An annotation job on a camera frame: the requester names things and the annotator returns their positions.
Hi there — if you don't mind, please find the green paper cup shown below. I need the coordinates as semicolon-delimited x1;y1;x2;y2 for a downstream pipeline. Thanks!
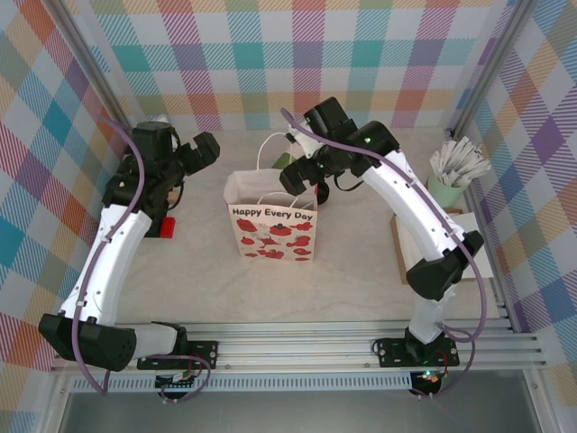
271;151;298;171

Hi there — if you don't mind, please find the red white paper gift bag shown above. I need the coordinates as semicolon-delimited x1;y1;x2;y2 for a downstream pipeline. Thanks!
223;132;320;263

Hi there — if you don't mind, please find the black grey checkered board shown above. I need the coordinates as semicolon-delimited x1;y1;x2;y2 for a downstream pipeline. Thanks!
102;143;179;239

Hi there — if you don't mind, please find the white paper sachet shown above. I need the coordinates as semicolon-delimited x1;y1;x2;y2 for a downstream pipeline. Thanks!
453;137;477;184
430;151;450;184
459;160;493;187
444;138;459;181
457;146;488;185

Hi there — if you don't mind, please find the brown napkin tray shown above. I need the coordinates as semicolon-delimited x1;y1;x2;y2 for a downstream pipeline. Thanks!
389;207;479;286

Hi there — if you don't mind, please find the mint green holder cup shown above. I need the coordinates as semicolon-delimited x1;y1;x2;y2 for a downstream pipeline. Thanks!
426;173;468;209

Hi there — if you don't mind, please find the white paper napkin stack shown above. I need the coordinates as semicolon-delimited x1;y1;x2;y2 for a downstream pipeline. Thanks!
396;211;495;281

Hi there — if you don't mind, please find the grey metal sheet panel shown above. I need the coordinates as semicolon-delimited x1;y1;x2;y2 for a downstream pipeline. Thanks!
58;391;542;433

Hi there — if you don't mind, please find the small lit circuit board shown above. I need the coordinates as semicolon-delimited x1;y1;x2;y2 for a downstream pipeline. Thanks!
413;368;447;390

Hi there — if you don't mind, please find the aluminium corner post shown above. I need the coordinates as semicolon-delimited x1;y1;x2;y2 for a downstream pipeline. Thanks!
44;0;141;145
448;0;537;141

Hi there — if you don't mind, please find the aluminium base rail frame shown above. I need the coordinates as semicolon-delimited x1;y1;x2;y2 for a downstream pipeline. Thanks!
49;318;549;373

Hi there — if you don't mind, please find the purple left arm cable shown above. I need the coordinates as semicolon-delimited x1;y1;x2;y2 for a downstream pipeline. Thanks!
71;115;213;405

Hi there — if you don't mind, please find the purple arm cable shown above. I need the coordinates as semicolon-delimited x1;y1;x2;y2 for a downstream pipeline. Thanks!
71;115;213;405
279;106;489;401

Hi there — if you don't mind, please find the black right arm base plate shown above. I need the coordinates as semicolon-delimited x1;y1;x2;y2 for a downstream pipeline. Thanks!
373;337;461;369

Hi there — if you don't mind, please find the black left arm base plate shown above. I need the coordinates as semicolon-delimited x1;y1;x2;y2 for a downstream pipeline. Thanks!
136;340;221;372

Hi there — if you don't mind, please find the slotted white cable duct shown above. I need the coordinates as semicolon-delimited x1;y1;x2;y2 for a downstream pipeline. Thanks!
71;377;414;392

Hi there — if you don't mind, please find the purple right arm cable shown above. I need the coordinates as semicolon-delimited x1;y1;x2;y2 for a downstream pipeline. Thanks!
279;106;489;401

